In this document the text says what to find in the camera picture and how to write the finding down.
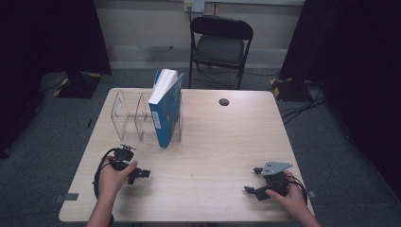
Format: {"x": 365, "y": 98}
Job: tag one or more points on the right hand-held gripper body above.
{"x": 277, "y": 184}

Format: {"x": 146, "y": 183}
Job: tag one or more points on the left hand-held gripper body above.
{"x": 123, "y": 156}

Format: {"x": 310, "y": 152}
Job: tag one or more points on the clear acrylic book rack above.
{"x": 129, "y": 118}

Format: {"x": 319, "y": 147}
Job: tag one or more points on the blue book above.
{"x": 165, "y": 113}

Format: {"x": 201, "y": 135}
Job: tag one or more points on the person's right hand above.
{"x": 294, "y": 201}

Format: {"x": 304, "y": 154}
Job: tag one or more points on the person's left hand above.
{"x": 110, "y": 181}

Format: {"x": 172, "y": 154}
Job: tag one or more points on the grey tape piece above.
{"x": 71, "y": 197}
{"x": 311, "y": 194}

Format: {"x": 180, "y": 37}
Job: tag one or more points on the small black floor strip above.
{"x": 90, "y": 123}

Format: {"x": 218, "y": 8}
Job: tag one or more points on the black stand base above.
{"x": 290, "y": 90}
{"x": 80, "y": 85}

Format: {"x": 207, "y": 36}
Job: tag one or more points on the black folding chair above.
{"x": 220, "y": 47}

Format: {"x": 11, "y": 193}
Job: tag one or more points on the black curtain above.
{"x": 356, "y": 63}
{"x": 38, "y": 47}

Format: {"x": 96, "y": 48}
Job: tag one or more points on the white wall socket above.
{"x": 194, "y": 5}

